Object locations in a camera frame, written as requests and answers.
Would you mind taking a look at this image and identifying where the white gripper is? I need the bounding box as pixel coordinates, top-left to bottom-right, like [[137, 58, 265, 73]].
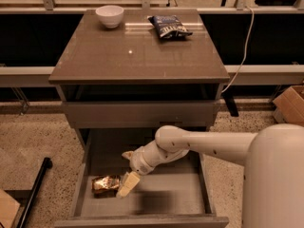
[[116, 141, 189, 198]]

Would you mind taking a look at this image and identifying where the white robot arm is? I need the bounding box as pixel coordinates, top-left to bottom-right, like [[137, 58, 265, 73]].
[[118, 123, 304, 228]]

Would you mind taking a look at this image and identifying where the open grey middle drawer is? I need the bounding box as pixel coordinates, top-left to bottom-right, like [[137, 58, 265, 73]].
[[55, 128, 229, 228]]

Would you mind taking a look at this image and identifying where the grey top drawer front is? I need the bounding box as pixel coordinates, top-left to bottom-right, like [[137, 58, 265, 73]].
[[62, 101, 219, 128]]

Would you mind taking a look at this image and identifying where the grey drawer cabinet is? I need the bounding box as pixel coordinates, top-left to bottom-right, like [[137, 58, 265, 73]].
[[47, 9, 230, 228]]

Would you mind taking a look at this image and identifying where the black metal bar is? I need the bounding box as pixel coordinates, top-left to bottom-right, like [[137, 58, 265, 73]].
[[16, 157, 52, 228]]

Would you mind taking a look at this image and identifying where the black table leg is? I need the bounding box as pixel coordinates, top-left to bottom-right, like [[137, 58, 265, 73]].
[[222, 91, 238, 117]]

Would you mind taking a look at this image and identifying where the wooden board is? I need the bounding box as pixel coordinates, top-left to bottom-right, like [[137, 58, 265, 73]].
[[0, 189, 20, 228]]

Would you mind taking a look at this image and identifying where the blue chip bag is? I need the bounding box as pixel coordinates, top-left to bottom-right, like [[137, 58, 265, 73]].
[[148, 15, 193, 39]]

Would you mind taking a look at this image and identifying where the white ceramic bowl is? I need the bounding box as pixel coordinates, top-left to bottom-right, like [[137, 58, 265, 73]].
[[95, 5, 124, 29]]

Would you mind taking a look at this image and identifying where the cardboard box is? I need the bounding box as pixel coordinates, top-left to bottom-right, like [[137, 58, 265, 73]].
[[273, 85, 304, 126]]

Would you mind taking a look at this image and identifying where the white power cable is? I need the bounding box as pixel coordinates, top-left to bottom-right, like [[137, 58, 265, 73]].
[[220, 6, 256, 94]]

